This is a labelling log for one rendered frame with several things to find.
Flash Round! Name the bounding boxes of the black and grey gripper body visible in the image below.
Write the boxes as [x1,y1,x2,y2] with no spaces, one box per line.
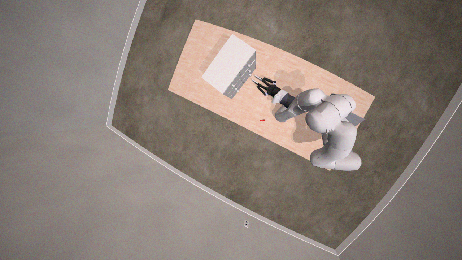
[267,84,281,97]

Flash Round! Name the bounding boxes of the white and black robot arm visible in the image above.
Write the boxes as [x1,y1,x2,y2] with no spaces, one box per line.
[272,88,361,171]

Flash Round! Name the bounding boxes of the grey chest of drawers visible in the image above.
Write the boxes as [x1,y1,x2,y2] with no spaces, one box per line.
[202,34,256,99]

